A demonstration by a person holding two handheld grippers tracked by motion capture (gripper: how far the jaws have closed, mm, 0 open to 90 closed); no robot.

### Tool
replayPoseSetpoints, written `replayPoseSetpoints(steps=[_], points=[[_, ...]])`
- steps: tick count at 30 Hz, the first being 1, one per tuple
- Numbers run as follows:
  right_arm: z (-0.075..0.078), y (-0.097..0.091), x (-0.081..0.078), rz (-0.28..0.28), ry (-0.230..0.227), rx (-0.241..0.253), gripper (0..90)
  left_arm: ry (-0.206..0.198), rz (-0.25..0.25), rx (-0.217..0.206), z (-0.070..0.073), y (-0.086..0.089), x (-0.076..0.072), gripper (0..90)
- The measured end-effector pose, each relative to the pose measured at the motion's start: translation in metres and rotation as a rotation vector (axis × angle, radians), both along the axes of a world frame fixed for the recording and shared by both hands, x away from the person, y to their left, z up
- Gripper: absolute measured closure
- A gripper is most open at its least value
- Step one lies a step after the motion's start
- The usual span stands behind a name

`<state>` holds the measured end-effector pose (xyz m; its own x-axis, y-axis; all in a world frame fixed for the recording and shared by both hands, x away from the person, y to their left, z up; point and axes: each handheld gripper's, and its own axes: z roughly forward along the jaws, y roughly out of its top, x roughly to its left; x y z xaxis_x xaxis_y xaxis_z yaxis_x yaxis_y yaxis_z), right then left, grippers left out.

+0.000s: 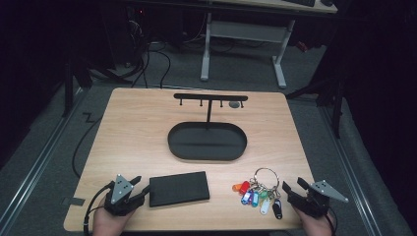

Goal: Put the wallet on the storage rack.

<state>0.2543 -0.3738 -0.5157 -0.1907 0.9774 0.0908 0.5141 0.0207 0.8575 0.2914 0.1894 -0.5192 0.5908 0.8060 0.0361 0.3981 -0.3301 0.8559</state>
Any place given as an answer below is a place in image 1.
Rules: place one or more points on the black metal stand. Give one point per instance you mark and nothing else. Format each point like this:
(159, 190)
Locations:
(69, 85)
(336, 105)

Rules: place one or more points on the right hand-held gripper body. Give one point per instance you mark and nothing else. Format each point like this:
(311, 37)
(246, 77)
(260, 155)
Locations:
(311, 201)

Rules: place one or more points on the person's right hand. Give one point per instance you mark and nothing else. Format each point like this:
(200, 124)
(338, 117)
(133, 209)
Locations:
(316, 226)

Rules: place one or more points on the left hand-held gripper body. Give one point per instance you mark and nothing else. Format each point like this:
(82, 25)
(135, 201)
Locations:
(122, 191)

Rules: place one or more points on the person's left hand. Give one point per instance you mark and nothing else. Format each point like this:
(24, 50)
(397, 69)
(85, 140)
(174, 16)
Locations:
(106, 223)

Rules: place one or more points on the grey tape patch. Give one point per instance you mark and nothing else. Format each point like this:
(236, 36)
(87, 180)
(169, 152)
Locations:
(73, 201)

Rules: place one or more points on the black key rack with tray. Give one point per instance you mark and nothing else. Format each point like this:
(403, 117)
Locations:
(207, 141)

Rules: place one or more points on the grey round table grommet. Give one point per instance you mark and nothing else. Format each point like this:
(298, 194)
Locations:
(234, 104)

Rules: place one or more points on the black keyboard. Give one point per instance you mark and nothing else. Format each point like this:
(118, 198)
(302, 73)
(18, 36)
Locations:
(300, 2)

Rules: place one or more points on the black wallet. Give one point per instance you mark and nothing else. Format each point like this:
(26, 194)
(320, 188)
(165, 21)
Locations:
(178, 189)

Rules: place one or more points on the metal floor rail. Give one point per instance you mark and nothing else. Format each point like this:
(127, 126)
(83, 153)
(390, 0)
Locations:
(350, 173)
(32, 170)

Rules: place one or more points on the white-framed desk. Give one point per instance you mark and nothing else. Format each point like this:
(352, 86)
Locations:
(244, 32)

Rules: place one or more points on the black computer mouse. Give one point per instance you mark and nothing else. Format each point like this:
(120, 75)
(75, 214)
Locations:
(327, 2)

